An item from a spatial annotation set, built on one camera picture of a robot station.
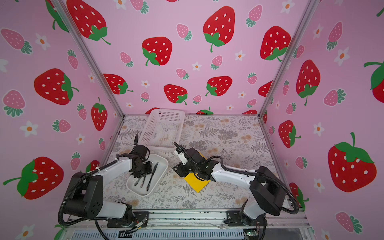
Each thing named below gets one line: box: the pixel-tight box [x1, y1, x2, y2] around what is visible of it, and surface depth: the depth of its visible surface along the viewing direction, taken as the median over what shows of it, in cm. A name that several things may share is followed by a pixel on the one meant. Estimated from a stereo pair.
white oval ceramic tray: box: [126, 154, 169, 197], surface depth 88 cm
